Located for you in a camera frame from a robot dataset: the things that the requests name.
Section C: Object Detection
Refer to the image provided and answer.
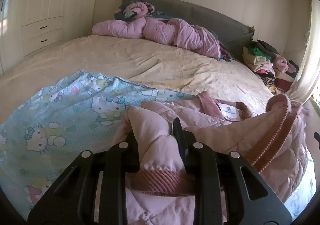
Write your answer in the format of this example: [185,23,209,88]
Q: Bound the dark patterned cloth on duvet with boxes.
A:
[114,6,141,22]

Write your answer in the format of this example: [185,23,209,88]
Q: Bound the Hello Kitty blue blanket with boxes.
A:
[1,70,191,218]

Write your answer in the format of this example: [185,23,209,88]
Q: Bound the pile of folded clothes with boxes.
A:
[242,40,299,95]

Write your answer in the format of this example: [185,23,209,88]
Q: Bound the grey bed headboard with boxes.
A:
[122,0,254,62]

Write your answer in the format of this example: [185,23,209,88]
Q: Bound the cream built-in wardrobe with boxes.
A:
[1,0,95,74]

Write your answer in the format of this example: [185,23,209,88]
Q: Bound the pink quilted jacket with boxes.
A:
[93,90,311,225]

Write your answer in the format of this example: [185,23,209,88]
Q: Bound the cream window curtain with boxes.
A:
[287,0,319,104]

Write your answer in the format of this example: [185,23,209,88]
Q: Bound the cream bed sheet mattress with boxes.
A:
[1,36,272,122]

